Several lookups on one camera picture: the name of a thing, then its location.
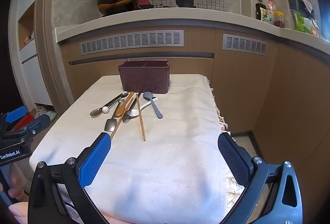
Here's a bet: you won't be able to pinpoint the wooden spoon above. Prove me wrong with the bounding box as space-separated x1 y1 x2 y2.
115 91 135 118

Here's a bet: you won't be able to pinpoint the white plastic spoon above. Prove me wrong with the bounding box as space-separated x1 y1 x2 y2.
129 97 158 118

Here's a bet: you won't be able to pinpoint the person's left hand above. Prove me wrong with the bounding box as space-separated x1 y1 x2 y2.
8 162 31 199

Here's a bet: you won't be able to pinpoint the short grey vent grille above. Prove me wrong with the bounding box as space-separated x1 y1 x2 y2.
222 34 269 57

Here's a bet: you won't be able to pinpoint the wooden chopstick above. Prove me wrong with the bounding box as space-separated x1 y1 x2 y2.
110 97 136 140
136 100 146 141

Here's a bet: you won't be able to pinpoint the shovel-shaped metal spoon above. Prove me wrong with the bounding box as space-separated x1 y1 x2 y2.
105 99 125 132

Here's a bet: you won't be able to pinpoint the grey-blue plastic spoon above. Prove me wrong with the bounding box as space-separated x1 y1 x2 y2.
143 91 163 119

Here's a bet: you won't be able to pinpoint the smiley-handled metal spoon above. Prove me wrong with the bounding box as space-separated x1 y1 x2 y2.
90 91 129 116

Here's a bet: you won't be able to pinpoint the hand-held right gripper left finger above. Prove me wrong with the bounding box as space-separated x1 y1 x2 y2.
28 132 112 224

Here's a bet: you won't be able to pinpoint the long grey vent grille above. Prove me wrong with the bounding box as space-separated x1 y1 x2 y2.
80 30 185 56

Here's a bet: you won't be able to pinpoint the pink garment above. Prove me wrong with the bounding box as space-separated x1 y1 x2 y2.
6 201 73 224

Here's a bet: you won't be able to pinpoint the green plastic bags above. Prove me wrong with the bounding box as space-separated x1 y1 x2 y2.
295 12 314 33

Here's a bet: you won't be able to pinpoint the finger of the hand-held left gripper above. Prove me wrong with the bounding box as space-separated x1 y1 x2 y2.
24 114 52 138
0 106 28 124

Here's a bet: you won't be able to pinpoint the clear plastic bottle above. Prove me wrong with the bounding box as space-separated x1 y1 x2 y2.
266 0 275 24

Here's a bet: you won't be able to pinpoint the wooden kitchen cabinet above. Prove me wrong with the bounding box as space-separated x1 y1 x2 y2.
59 25 330 188

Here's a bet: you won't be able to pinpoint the white shelf cabinet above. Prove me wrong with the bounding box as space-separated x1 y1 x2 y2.
9 0 56 108

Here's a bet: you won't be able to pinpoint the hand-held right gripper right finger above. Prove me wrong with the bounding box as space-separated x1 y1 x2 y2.
218 132 303 224

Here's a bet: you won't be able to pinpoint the light stone countertop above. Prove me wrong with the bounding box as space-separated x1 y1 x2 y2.
55 7 330 49

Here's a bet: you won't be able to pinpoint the dark food package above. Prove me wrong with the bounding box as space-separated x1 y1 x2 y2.
255 3 269 20

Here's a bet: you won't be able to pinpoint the red box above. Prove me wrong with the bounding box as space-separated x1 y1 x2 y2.
12 115 35 133

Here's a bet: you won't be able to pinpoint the glass jar with red contents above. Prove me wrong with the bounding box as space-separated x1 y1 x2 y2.
273 11 285 28

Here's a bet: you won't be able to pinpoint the cream tablecloth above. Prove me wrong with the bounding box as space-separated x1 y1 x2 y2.
29 74 245 224

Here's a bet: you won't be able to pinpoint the maroon plastic utensil holder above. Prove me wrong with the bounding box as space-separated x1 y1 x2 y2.
118 59 171 95

